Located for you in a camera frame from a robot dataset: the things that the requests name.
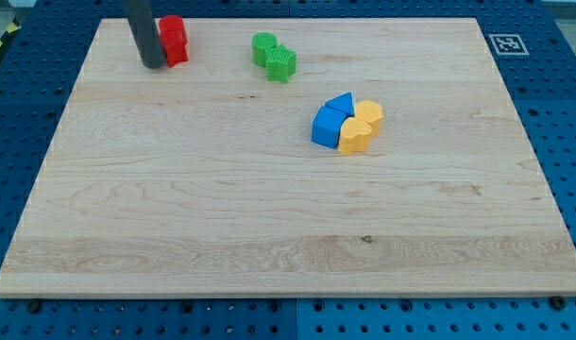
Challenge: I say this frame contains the wooden board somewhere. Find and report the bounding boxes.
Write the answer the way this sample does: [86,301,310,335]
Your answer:
[0,18,576,299]

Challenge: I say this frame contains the blue cube block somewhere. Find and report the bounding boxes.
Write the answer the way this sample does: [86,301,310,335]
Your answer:
[311,106,347,148]

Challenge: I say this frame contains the yellow heart block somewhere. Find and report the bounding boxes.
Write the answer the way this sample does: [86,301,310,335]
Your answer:
[338,117,372,155]

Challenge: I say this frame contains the blue triangle block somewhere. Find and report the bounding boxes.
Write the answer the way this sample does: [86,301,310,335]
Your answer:
[325,92,355,117]

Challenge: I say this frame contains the yellow hexagon block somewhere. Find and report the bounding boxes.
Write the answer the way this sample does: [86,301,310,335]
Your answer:
[354,100,384,137]

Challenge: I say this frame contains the green star block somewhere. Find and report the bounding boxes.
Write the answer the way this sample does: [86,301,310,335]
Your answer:
[265,44,296,83]

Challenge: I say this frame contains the green cylinder block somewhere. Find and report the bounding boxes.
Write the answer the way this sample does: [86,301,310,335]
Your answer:
[251,31,278,67]

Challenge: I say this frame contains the red cylinder block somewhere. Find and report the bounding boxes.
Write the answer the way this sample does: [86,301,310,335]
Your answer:
[159,15,187,45]

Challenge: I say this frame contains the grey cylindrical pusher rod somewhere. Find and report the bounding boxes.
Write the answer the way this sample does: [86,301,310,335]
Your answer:
[122,0,166,69]

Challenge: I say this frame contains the white fiducial marker tag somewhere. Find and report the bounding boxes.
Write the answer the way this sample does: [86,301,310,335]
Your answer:
[489,33,529,56]

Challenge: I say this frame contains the black bolt left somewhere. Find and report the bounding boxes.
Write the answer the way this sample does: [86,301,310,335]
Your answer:
[25,299,42,315]

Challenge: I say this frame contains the black bolt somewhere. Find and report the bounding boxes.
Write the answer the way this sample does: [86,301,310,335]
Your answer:
[25,299,42,315]
[549,296,568,311]

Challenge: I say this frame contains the black bolt right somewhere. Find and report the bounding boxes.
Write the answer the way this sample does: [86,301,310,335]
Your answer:
[549,296,568,311]

